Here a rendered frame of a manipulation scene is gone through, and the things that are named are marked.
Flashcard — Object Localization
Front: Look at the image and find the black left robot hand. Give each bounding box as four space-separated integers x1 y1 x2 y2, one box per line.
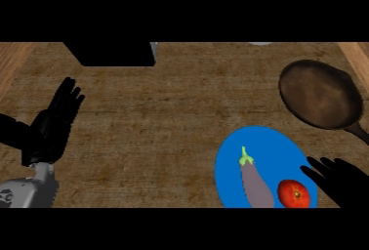
0 76 88 168

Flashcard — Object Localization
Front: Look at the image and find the red tomato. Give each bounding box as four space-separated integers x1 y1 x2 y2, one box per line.
277 179 312 209

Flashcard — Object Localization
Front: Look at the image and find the blue oval plate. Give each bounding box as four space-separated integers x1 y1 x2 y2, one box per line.
215 125 321 209

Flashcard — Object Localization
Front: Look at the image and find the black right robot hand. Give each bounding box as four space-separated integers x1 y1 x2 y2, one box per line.
299 156 369 209

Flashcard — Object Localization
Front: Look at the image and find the black box appliance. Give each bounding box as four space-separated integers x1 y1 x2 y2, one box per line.
63 41 157 67

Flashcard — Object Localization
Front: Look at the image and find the purple eggplant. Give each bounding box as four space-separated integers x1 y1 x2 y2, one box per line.
238 146 277 209

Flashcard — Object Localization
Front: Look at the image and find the dark brown frying pan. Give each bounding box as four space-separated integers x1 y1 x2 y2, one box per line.
278 59 369 146

